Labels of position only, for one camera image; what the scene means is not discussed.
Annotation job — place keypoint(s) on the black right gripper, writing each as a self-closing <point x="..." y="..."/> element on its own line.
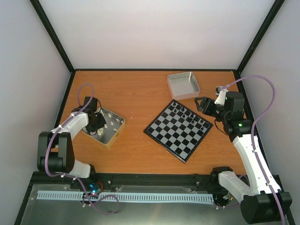
<point x="206" y="103"/>

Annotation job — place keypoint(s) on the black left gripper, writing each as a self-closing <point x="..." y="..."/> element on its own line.
<point x="102" y="123"/>

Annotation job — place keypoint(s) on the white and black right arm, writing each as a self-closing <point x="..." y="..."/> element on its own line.
<point x="262" y="199"/>

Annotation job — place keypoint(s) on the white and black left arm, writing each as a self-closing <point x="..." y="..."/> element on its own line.
<point x="55" y="154"/>

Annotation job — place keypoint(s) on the silver square tin lid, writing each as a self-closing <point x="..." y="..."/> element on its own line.
<point x="183" y="85"/>

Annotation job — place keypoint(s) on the black and silver chessboard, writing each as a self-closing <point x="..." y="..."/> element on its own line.
<point x="179" y="130"/>

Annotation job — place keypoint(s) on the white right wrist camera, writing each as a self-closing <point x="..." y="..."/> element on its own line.
<point x="221" y="95"/>

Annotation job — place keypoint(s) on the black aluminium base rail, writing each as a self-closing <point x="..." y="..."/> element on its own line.
<point x="110" y="181"/>

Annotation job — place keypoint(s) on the light blue cable duct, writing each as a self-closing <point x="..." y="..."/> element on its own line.
<point x="130" y="197"/>

